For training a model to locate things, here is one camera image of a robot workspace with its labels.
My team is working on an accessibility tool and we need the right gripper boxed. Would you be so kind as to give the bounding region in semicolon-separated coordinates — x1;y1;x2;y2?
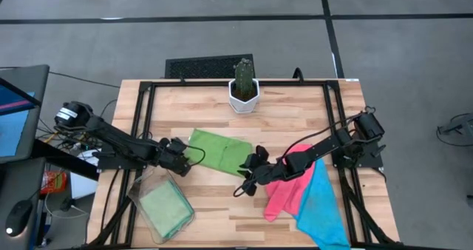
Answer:
238;154;295;198

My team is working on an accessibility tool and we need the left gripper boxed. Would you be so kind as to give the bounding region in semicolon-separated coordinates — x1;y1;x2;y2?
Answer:
157;145;194;178

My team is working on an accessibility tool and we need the bright green microfiber towel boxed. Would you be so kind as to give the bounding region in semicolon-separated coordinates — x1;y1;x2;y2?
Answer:
183;128;254;178

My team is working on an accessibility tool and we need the pink microfiber towel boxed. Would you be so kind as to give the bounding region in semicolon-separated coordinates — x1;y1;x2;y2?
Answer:
262;143;317;223

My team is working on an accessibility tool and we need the mint green microfiber towel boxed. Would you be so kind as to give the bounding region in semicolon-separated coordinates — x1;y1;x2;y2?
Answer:
139;179;195;240

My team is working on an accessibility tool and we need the blue microfiber towel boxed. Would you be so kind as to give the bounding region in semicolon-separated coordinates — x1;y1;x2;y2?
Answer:
293;157;352;250

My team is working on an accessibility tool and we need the clear plastic bin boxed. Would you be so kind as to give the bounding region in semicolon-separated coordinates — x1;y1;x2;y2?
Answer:
127;166;196;246

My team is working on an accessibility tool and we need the white hexagonal plant pot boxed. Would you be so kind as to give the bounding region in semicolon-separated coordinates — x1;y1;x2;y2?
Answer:
228;78;261;114

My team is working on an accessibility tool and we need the green cactus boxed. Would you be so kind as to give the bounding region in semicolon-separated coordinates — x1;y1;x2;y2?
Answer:
234;57;256;100

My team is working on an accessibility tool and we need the black vent grille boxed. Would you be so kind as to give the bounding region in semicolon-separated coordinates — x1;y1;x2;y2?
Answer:
164;53;256;80

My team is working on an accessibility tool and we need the white box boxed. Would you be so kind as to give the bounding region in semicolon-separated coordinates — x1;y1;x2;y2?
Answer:
69;171;99;200

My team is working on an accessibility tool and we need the orange packet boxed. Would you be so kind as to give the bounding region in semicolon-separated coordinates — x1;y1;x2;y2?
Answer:
41;170;69;195

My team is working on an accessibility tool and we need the black desk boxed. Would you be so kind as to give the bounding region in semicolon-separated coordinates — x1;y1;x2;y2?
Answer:
0;156;48;250

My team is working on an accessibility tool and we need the black computer mouse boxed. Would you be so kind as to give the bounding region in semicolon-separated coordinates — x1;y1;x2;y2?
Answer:
4;200;33;240

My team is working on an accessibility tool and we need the computer monitor blue screen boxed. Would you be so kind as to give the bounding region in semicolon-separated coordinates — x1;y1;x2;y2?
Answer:
0;64;51;165

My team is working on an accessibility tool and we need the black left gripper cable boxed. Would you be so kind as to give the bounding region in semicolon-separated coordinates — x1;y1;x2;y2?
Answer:
183;144;206;167

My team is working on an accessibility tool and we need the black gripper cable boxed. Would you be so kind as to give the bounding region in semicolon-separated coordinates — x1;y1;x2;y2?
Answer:
183;144;206;167
232;111;372;198

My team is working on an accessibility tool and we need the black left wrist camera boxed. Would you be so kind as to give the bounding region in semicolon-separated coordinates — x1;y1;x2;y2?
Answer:
168;137;188;154

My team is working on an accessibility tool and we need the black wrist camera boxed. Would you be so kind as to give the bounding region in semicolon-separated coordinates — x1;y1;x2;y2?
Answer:
168;137;188;154
254;144;271;163

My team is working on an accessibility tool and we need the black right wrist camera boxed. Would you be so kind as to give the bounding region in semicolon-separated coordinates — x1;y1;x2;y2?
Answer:
254;144;271;163

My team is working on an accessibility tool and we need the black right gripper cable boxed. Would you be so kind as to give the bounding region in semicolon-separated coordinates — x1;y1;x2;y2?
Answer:
232;111;372;198

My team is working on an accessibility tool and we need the black aluminium rig frame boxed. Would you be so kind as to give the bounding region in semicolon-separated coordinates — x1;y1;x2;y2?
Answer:
86;78;402;250

